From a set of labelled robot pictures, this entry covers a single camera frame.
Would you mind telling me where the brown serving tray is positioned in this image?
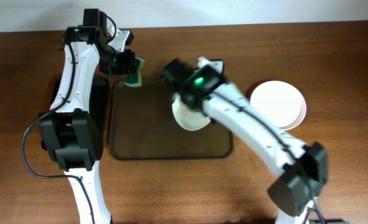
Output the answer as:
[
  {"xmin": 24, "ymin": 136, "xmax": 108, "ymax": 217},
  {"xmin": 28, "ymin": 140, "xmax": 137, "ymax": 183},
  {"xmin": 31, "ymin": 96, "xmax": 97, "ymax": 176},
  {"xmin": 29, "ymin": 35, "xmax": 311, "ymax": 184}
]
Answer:
[{"xmin": 109, "ymin": 80, "xmax": 234, "ymax": 161}]

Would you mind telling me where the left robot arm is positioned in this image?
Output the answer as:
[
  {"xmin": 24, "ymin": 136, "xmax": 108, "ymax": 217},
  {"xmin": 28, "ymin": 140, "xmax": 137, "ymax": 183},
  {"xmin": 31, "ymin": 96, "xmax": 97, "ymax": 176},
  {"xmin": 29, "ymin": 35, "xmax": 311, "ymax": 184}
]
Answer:
[{"xmin": 36, "ymin": 26, "xmax": 139, "ymax": 223}]

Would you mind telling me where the green yellow sponge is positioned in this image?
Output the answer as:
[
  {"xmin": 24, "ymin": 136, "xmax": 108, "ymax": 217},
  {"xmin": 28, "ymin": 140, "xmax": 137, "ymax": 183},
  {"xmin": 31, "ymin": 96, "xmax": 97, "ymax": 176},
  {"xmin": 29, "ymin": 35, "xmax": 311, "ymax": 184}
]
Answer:
[{"xmin": 124, "ymin": 57, "xmax": 145, "ymax": 88}]

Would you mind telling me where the white plate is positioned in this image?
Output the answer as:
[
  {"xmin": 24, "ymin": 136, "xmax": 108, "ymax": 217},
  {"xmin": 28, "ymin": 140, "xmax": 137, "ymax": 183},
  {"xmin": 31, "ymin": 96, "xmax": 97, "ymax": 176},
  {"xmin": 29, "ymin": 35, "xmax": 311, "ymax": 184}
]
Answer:
[
  {"xmin": 249, "ymin": 80, "xmax": 304, "ymax": 128},
  {"xmin": 279, "ymin": 97, "xmax": 307, "ymax": 131},
  {"xmin": 172, "ymin": 93, "xmax": 211, "ymax": 131}
]

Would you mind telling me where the black rectangular tray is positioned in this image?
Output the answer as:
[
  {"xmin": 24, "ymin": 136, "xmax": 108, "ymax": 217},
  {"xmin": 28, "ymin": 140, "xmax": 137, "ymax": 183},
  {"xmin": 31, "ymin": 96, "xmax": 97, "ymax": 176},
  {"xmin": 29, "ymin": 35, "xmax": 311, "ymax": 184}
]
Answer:
[{"xmin": 50, "ymin": 77, "xmax": 110, "ymax": 157}]

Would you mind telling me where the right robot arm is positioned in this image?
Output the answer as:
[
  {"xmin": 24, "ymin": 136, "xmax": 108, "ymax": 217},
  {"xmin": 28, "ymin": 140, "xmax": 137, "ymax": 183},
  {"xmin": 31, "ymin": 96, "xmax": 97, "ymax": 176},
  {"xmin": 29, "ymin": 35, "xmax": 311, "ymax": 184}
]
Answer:
[{"xmin": 163, "ymin": 65, "xmax": 328, "ymax": 223}]

